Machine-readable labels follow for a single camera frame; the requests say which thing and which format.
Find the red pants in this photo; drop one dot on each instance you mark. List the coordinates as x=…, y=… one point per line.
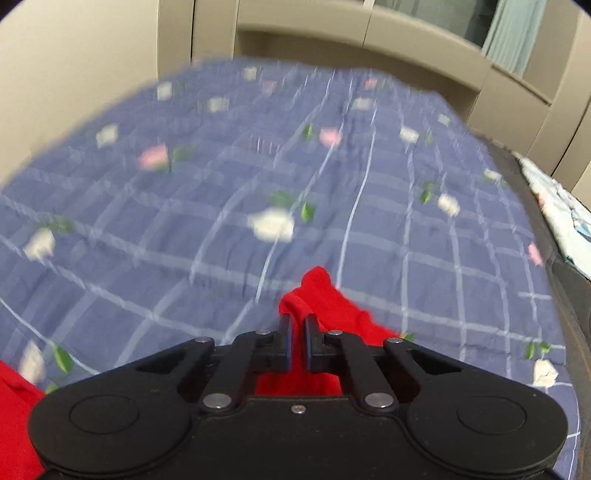
x=332, y=304

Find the beige built-in wardrobe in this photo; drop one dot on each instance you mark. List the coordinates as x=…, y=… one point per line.
x=415, y=50

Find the light printed cloth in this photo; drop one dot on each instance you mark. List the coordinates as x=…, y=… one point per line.
x=565, y=217

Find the window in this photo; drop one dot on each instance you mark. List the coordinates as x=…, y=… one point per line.
x=429, y=16

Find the blue plaid floral bedsheet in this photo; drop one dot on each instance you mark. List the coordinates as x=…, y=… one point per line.
x=184, y=221

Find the pale green curtain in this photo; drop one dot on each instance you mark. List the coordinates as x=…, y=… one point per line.
x=510, y=32

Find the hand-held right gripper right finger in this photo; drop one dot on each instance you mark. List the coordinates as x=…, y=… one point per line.
x=308, y=346

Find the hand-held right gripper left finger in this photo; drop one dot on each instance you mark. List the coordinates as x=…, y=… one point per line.
x=288, y=346

